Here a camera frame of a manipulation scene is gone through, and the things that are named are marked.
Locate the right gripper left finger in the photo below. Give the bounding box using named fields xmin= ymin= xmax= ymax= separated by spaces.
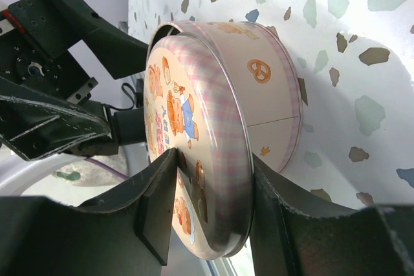
xmin=1 ymin=148 xmax=177 ymax=275

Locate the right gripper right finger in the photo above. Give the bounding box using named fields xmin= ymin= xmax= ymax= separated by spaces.
xmin=250 ymin=157 xmax=413 ymax=275

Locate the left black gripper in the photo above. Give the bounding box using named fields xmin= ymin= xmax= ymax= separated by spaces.
xmin=1 ymin=0 xmax=148 ymax=161

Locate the round metal tin lid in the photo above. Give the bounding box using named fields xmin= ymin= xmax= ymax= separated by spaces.
xmin=144 ymin=33 xmax=253 ymax=260

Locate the round metal tin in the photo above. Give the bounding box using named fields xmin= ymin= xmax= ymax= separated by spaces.
xmin=150 ymin=21 xmax=303 ymax=173

